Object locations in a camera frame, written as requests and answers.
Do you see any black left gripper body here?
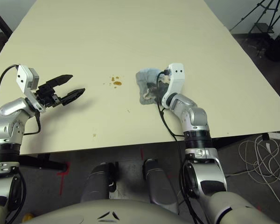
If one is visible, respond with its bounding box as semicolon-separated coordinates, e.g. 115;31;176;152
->
35;84;63;108

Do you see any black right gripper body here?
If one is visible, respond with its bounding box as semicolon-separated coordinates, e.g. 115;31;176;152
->
154;81;170;98

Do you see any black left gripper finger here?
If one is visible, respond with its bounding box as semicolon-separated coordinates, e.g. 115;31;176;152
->
60;88;86;106
45;74;73;89

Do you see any light blue rag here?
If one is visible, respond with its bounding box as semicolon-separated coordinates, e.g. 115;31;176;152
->
135;67;172;106

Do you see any brown liquid spill with droplets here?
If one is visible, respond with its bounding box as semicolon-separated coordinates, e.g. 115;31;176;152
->
103;76;123;89

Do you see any red floor tape cross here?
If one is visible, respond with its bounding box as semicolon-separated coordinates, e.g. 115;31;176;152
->
56;162;71;196

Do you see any grey robot left leg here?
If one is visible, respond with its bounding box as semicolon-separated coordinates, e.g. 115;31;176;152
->
81;162;117;203

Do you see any grey robot leg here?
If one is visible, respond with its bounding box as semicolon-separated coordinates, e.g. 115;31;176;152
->
81;162;117;203
142;158;179;214

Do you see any grey robot right leg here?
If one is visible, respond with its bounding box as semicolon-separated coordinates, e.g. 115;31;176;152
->
142;158;179;214

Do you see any beige robot torso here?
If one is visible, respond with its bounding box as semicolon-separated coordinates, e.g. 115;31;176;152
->
21;198;194;224

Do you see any black bag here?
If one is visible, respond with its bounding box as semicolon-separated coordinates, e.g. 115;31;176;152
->
265;30;280;63

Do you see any black tripod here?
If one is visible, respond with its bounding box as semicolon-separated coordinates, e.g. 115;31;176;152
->
230;0;280;35

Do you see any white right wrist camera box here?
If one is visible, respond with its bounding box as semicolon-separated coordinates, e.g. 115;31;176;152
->
161;63;185;109

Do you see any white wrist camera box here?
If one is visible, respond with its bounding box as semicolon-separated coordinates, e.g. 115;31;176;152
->
161;63;185;109
15;64;46;114

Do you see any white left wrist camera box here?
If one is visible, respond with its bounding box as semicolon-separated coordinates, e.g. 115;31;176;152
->
15;64;46;114

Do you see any long white floor cable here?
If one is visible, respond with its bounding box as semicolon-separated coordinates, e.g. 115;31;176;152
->
224;171;248;177

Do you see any tangled white cable pile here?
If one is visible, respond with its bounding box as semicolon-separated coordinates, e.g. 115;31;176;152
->
238;134;280;199

